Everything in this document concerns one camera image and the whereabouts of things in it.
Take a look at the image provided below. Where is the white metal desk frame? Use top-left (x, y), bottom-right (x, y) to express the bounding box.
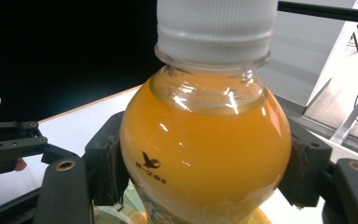
top-left (329, 77), bottom-right (358, 146)

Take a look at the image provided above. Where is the grey partition board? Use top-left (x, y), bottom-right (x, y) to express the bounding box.
top-left (256, 0), bottom-right (358, 107)

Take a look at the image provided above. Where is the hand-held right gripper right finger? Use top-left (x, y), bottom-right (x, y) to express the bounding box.
top-left (278, 117), bottom-right (334, 209)

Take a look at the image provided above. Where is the black horizontal bar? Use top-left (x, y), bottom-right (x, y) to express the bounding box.
top-left (277, 0), bottom-right (358, 25)

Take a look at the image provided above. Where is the orange juice bottle white cap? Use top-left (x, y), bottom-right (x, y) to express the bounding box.
top-left (118, 0), bottom-right (293, 224)

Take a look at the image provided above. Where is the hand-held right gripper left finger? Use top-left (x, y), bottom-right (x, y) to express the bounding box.
top-left (83, 111), bottom-right (131, 207)

